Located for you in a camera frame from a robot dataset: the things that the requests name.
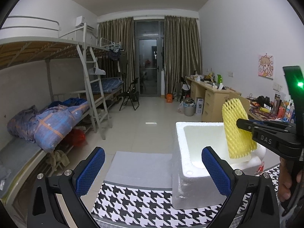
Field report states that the yellow foam fruit net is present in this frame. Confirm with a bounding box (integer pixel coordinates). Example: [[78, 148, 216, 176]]
[[222, 101, 257, 159]]

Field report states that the person's right hand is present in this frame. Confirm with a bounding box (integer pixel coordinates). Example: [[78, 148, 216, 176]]
[[278, 158, 292, 202]]

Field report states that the white styrofoam box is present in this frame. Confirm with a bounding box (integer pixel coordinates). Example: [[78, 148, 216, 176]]
[[172, 122, 266, 209]]

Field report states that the left brown curtain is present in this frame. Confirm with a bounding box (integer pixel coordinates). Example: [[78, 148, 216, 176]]
[[98, 17, 135, 89]]

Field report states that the right brown curtain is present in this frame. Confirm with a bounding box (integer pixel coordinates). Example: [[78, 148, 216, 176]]
[[164, 16, 203, 94]]

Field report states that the red plastic bag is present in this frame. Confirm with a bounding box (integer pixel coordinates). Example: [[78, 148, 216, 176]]
[[65, 129, 86, 147]]

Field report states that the black folding chair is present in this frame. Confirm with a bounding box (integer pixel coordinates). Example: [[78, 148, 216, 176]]
[[118, 77, 140, 111]]

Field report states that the metal bunk bed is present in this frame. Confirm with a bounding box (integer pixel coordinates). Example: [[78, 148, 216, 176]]
[[1, 15, 122, 205]]

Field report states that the white bed ladder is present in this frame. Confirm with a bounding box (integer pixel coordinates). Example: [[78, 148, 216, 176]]
[[76, 22, 113, 140]]

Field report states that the wooden desk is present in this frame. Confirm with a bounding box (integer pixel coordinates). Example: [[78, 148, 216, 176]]
[[246, 94, 295, 124], [186, 77, 241, 123]]

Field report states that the far wooden desk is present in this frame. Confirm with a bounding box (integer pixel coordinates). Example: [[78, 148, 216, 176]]
[[186, 77, 241, 123]]

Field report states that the glass balcony door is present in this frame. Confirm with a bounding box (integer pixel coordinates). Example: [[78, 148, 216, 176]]
[[135, 19, 164, 96]]

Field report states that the brown curtain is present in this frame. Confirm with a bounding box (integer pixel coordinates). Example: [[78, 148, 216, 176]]
[[164, 16, 203, 94], [98, 17, 135, 89]]

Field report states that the anime girl wall poster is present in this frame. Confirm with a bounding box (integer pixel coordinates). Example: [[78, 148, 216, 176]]
[[258, 54, 274, 79]]

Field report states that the houndstooth table mat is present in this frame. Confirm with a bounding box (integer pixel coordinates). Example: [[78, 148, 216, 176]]
[[91, 163, 282, 228]]

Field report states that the near wooden desk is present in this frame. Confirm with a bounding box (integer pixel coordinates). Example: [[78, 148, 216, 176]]
[[246, 94, 295, 124]]

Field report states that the orange bucket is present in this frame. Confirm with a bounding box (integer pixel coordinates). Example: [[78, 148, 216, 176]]
[[166, 94, 173, 103]]

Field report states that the white air conditioner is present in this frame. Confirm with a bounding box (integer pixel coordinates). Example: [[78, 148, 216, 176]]
[[75, 16, 94, 31]]

